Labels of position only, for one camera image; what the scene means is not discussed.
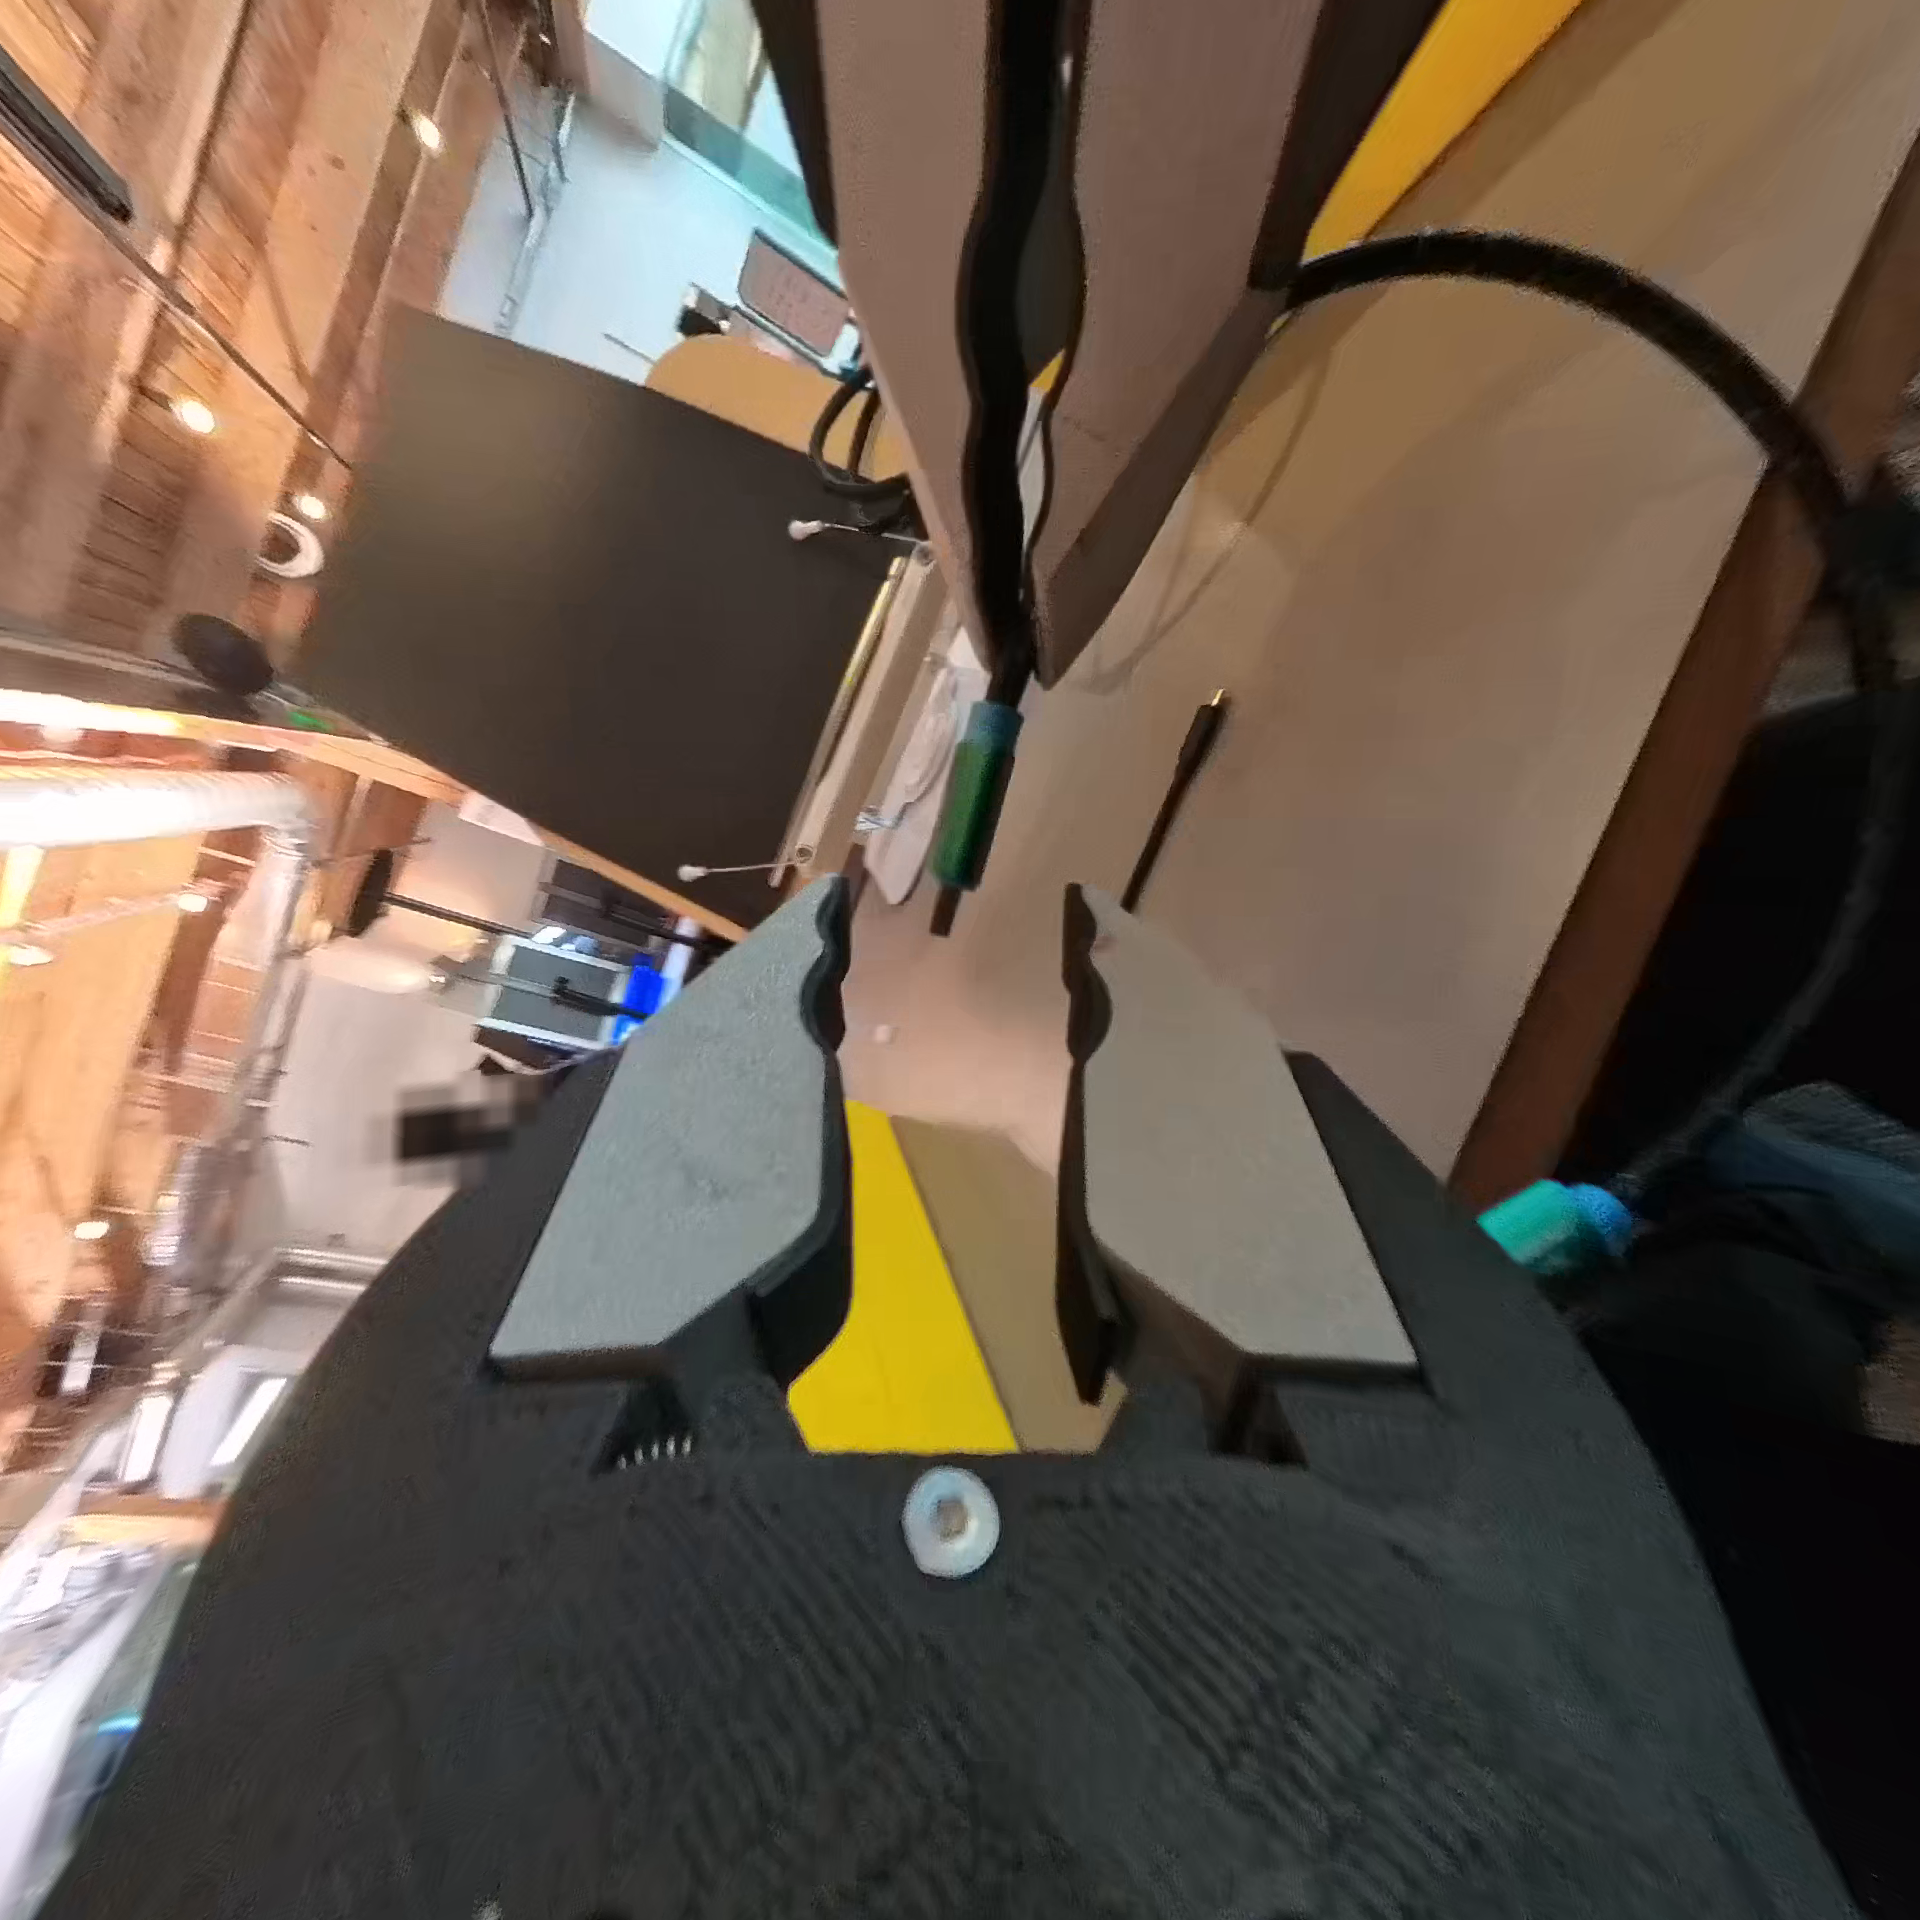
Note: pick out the person's black trouser leg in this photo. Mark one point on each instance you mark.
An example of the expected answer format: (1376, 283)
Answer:
(1800, 1500)

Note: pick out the grey panel on stand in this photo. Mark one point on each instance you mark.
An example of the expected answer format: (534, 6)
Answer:
(555, 989)

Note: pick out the black board on white stand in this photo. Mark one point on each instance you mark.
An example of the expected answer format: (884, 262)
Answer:
(599, 599)

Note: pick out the brown perforated board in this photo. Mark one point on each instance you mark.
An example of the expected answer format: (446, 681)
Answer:
(794, 291)

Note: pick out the metal hdmi port hub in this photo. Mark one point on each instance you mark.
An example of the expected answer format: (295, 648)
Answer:
(842, 435)

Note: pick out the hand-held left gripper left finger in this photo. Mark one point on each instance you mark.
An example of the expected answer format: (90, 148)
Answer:
(689, 1184)

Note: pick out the white tethered pin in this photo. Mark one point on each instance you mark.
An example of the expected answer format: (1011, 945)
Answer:
(692, 872)
(803, 529)

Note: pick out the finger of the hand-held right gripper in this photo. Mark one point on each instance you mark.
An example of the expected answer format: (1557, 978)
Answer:
(1171, 227)
(898, 227)

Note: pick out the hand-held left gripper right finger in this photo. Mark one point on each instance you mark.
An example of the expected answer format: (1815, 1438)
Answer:
(1232, 1200)

